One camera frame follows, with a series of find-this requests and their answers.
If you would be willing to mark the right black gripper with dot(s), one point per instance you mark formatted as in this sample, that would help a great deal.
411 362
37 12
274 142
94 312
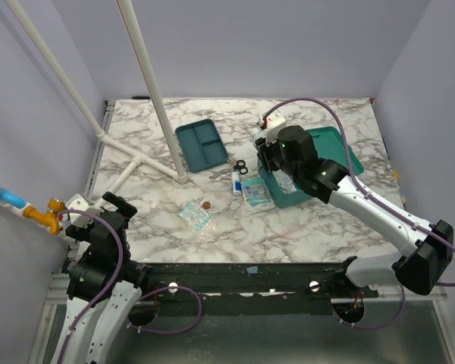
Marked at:
264 155

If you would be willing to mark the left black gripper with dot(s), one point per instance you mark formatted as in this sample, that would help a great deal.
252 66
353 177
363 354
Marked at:
127 209

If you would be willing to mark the teal divided tray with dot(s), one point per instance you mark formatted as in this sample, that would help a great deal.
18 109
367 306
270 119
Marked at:
201 145

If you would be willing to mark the teal medicine kit box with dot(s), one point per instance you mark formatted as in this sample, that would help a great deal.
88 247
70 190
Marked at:
333 165

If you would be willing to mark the white plastic bottle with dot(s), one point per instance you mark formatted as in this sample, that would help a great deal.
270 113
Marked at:
256 133

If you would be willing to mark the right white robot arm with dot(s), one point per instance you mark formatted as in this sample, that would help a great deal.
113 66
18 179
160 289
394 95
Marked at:
420 259

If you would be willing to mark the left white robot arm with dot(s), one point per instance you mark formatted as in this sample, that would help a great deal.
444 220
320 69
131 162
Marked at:
104 283

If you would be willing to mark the blue white gauze packet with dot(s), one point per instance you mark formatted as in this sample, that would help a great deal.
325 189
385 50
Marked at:
256 195

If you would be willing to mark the small white blue tube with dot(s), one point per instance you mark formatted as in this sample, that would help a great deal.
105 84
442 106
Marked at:
236 187

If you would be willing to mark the teal bandage packet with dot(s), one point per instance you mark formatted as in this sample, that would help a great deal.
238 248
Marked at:
195 215

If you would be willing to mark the orange blue pipe valve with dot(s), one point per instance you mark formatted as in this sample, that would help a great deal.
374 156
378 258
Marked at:
24 209

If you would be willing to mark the clear zip bag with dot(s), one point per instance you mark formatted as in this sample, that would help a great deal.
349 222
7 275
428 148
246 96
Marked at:
207 229

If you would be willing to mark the black handled scissors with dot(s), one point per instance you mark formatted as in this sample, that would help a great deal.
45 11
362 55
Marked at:
240 167

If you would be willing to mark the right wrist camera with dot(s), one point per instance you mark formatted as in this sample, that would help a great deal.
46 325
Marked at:
271 126

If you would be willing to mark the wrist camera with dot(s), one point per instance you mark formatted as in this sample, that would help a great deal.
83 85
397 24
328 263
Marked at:
78 202
271 126

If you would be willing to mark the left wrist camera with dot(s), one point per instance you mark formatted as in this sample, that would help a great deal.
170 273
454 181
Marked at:
78 202

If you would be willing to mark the white pvc pipe frame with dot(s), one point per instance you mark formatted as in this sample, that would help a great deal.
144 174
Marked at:
51 138

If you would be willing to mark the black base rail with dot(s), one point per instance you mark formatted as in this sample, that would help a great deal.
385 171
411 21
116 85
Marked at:
182 289

